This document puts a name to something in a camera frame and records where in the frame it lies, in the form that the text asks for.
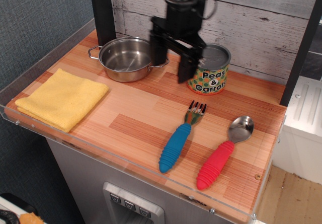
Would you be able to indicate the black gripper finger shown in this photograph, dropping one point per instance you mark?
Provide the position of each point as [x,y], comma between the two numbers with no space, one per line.
[158,50]
[188,66]

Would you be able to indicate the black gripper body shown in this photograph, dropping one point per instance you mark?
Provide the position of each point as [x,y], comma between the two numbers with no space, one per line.
[179,29]

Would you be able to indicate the peas and carrots can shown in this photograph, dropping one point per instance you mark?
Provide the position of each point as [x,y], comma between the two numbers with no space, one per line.
[211,74]

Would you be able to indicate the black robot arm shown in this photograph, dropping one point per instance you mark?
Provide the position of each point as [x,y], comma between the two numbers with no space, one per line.
[178,32]

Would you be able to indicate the stainless steel pot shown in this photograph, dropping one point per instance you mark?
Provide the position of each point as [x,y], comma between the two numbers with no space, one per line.
[125,59]

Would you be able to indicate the yellow folded cloth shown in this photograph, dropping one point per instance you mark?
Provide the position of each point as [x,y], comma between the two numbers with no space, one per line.
[63,100]

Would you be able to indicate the white cabinet on right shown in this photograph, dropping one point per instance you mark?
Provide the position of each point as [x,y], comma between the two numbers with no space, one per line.
[298,148]

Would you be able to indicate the grey toy fridge cabinet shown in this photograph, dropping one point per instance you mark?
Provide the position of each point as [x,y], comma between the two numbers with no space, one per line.
[105,194]

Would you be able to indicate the orange object bottom left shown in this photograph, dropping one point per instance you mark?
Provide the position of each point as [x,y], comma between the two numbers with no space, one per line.
[30,218]

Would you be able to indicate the black vertical post left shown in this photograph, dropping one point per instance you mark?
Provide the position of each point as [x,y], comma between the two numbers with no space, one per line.
[104,21]

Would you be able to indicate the blue handled fork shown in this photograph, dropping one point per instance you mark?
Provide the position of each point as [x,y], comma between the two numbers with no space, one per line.
[174,146]

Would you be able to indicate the red handled spoon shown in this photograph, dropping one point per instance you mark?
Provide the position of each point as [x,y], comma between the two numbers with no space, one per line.
[240,130]

